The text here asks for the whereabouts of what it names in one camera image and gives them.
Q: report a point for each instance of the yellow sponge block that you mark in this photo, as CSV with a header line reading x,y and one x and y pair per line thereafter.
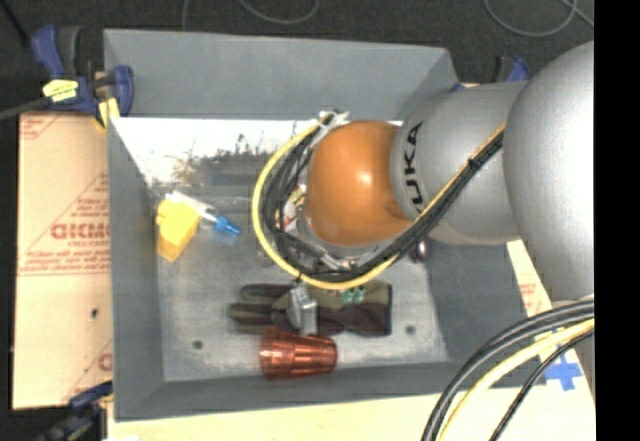
x,y
176,228

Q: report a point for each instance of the copper-coloured ribbed cup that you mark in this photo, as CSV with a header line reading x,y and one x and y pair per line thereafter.
x,y
300,355

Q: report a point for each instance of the brown cardboard board, red print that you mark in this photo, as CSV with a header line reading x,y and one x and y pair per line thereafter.
x,y
60,209

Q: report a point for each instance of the clear plastic bottle, blue cap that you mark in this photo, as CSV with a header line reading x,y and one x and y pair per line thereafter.
x,y
220,224

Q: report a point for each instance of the dark purple round object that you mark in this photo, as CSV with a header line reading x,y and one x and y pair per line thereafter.
x,y
419,251

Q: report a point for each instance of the grey metal bin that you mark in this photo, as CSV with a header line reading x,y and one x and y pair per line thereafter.
x,y
210,79

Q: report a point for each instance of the pale grey metal gripper finger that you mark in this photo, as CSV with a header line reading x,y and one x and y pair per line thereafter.
x,y
309,319
298,298

